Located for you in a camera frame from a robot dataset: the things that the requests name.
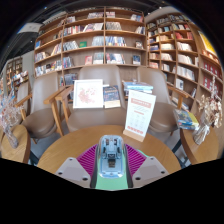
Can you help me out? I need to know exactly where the white framed floral picture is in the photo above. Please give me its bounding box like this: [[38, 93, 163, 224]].
[[72, 78, 105, 110]]

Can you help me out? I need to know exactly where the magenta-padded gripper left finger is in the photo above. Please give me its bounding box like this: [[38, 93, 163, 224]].
[[54, 143, 100, 190]]

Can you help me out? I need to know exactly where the round wooden side table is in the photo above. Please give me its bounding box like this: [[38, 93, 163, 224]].
[[179, 126, 221, 165], [0, 124, 32, 164]]

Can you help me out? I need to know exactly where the green smiley-face mouse pad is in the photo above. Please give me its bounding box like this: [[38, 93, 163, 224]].
[[94, 148, 149, 192]]

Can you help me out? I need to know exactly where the flat wooden bookshelf unit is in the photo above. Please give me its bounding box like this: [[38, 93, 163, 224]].
[[33, 6, 148, 84]]

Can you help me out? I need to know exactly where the small distant wooden bookshelf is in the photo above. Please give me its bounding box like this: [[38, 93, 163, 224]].
[[3, 56, 29, 94]]

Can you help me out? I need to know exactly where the stack of blue books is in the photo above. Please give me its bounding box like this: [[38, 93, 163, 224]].
[[122, 79, 154, 96]]

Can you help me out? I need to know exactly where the stack of colourful magazines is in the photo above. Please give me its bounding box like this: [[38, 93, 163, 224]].
[[173, 108, 200, 131]]

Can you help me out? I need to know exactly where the dark-covered book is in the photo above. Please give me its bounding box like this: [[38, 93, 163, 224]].
[[102, 84, 122, 109]]

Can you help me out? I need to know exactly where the transparent computer mouse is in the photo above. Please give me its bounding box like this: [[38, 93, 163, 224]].
[[96, 134, 127, 179]]

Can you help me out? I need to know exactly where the white and orange sign stand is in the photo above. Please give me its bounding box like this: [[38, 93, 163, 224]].
[[122, 89, 157, 143]]

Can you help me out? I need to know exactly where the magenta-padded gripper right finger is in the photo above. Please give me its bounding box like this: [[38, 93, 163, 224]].
[[123, 143, 170, 190]]

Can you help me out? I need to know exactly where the vase with beige dried flowers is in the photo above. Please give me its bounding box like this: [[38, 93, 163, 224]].
[[192, 84, 224, 146]]

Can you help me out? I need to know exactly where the curved wooden bookshelf unit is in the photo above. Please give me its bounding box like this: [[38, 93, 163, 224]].
[[144, 13, 224, 111]]

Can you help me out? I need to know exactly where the beige wooden-armed chair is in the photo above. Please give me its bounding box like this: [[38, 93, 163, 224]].
[[54, 64, 134, 133], [134, 66, 189, 134], [14, 71, 73, 141]]

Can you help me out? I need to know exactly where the glass vase with pink flowers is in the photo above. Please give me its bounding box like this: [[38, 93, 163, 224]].
[[0, 88, 26, 149]]

